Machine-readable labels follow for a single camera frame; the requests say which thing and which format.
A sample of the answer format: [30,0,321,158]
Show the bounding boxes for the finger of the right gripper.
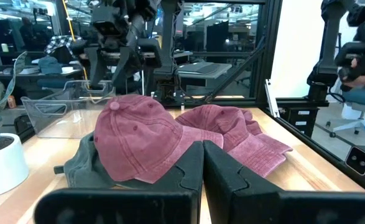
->
[112,55,141,91]
[85,58,101,90]

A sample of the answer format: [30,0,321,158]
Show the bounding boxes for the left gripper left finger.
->
[115,141,205,224]

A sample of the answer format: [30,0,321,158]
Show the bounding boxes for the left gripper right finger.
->
[203,139,282,224]

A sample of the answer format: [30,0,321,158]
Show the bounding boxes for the red baseball cap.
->
[175,104,283,179]
[241,108,294,156]
[93,94,225,184]

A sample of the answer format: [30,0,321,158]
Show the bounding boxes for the grey-green baseball cap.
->
[53,132,130,190]

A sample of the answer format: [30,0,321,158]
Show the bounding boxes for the blue baseball cap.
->
[37,55,63,75]

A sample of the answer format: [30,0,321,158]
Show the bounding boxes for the black white plaid shirt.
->
[44,34,84,57]

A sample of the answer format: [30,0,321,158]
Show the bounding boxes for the dark grey laptop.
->
[176,61,233,80]

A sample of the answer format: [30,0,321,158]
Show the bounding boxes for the clear plastic bin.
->
[20,80,117,139]

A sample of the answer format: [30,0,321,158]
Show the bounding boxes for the person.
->
[19,17,35,43]

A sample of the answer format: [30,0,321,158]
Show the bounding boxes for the black labelled control box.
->
[280,106,320,138]

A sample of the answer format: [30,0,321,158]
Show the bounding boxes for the white plant pot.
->
[0,133,30,201]

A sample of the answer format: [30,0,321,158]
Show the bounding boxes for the blue office chair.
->
[325,86,365,151]

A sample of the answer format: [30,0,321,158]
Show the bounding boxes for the person's hand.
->
[340,57,365,90]

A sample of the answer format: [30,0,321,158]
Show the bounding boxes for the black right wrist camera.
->
[91,12,124,39]

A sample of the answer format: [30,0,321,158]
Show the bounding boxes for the yellow hanging cable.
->
[62,0,89,91]

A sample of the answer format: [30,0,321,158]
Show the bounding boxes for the white metal bracket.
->
[264,78,281,119]

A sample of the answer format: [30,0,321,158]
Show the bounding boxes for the black aluminium frame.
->
[54,0,365,191]

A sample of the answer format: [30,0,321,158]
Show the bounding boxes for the black depth camera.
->
[344,145,365,177]

